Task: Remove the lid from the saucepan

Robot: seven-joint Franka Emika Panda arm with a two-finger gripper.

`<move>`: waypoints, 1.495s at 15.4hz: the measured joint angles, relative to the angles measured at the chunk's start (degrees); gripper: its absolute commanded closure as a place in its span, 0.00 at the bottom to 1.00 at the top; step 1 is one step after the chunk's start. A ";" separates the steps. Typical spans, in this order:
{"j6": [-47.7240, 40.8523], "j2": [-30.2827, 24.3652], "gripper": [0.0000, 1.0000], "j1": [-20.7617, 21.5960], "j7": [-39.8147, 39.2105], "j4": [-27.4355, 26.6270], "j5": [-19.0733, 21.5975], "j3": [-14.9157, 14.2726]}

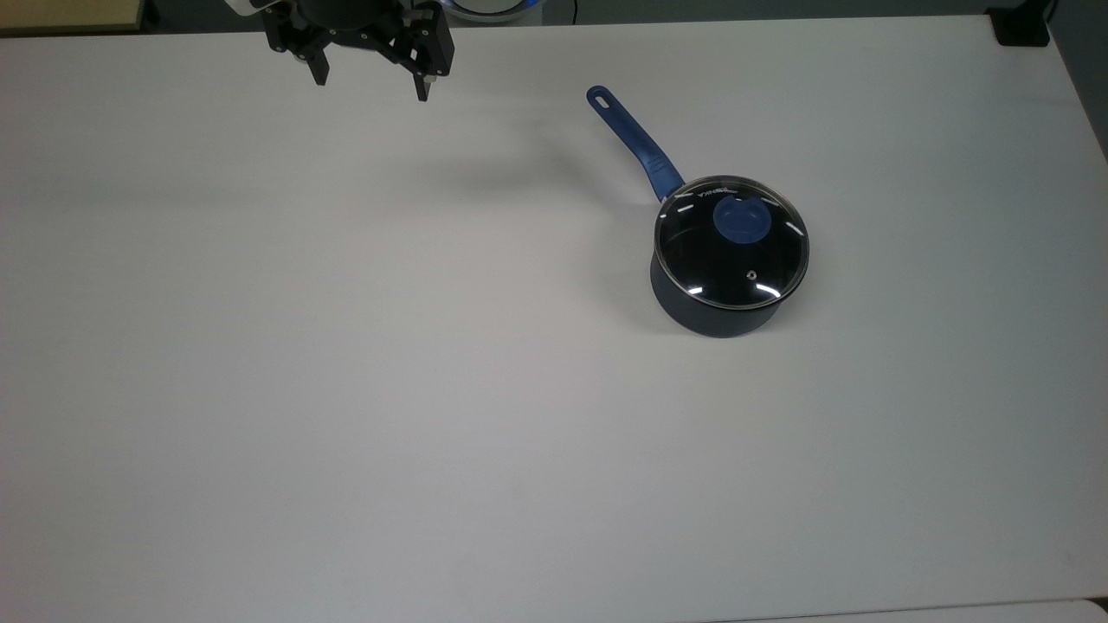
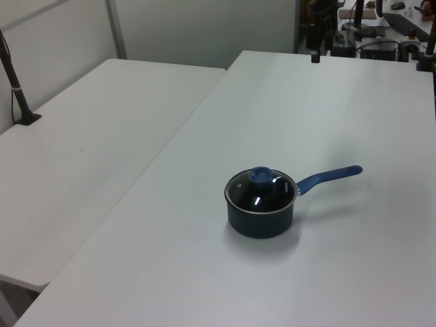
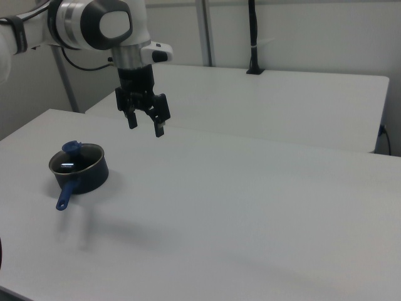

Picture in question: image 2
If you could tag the dark computer mouse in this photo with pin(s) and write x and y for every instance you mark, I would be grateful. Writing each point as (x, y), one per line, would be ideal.
(398, 5)

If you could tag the black monitor stand round base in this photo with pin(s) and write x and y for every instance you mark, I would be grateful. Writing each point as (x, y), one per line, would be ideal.
(359, 30)

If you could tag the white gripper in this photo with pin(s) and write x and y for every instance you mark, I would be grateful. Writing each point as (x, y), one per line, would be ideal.
(322, 24)

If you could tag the white side table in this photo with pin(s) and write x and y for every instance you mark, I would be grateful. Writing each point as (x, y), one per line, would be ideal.
(85, 153)

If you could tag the grey metal partition post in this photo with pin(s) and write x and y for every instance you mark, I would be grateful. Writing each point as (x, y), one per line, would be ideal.
(116, 30)

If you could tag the black camera stand with flat foot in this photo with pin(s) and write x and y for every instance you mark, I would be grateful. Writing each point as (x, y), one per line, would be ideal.
(20, 98)

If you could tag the black stand with table clamp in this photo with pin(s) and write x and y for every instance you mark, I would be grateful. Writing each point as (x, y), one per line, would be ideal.
(426, 61)

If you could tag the black keyboard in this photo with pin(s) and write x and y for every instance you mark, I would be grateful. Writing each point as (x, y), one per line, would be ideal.
(405, 23)

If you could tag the black box on desk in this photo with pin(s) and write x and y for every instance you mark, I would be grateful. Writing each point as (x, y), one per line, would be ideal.
(379, 51)

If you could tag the glass lid with blue knob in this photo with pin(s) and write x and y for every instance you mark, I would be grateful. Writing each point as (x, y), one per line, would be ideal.
(243, 194)

